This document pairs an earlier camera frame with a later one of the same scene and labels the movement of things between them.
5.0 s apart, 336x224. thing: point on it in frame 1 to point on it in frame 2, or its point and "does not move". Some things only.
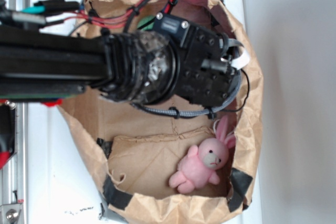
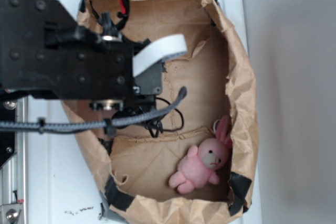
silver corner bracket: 9,213 does not move
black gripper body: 206,70 to 45,55
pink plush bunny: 201,166 does not move
